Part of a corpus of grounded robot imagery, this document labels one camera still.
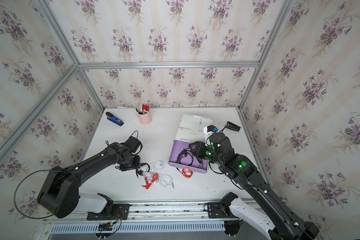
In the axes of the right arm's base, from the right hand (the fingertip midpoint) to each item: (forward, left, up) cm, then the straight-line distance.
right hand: (192, 146), depth 68 cm
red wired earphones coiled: (-3, +2, -26) cm, 26 cm away
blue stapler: (+36, +57, -22) cm, 71 cm away
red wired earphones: (-9, +23, -26) cm, 36 cm away
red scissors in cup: (+40, +32, -15) cm, 53 cm away
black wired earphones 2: (-3, +29, -25) cm, 39 cm away
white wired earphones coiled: (-7, +14, -27) cm, 31 cm away
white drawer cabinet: (+14, 0, -4) cm, 14 cm away
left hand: (-2, +30, -23) cm, 38 cm away
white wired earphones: (+1, +20, -26) cm, 33 cm away
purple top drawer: (-3, -4, -12) cm, 13 cm away
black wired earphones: (+2, +4, -11) cm, 12 cm away
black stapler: (+32, -31, -25) cm, 51 cm away
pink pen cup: (+34, +33, -21) cm, 52 cm away
